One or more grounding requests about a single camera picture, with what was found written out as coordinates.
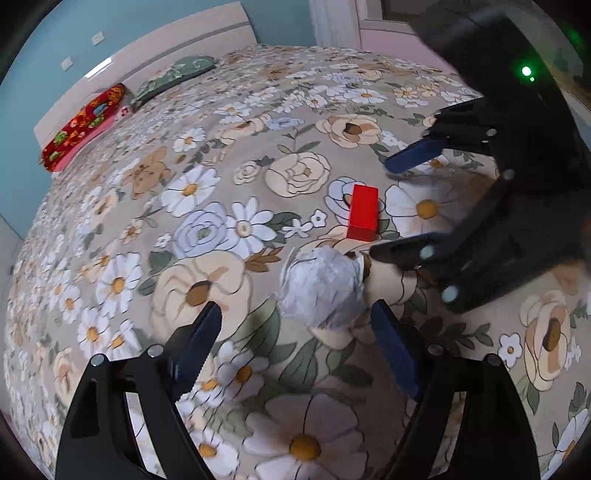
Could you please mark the pink furniture panel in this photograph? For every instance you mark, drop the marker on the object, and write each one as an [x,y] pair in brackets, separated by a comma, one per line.
[397,39]

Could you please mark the white paper ball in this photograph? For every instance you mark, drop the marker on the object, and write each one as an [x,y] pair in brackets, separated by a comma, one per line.
[321,290]

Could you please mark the floral bed sheet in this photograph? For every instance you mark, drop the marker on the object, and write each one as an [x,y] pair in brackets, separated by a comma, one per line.
[207,230]

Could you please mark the red floral pillow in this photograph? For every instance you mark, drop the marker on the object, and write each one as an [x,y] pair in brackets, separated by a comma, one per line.
[85,122]

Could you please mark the green leaf print pillow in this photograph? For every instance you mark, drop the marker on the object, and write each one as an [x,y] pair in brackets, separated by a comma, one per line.
[175,76]

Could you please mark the red rectangular block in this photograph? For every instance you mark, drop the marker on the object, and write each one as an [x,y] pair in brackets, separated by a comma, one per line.
[363,210]

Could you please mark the beige wooden headboard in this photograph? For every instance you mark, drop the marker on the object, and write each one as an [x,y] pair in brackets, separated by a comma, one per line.
[152,46]

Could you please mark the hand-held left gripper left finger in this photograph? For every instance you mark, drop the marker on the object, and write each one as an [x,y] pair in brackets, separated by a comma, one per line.
[198,346]

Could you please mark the white door frame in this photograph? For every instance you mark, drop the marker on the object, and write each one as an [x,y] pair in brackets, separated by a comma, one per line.
[337,23]

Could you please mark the white wall socket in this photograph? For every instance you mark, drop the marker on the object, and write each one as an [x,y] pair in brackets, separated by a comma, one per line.
[67,63]
[97,38]

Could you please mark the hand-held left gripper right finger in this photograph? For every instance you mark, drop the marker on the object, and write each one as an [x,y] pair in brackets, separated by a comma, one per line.
[397,350]

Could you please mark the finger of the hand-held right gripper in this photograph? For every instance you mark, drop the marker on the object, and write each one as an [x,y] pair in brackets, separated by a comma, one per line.
[415,154]
[461,258]

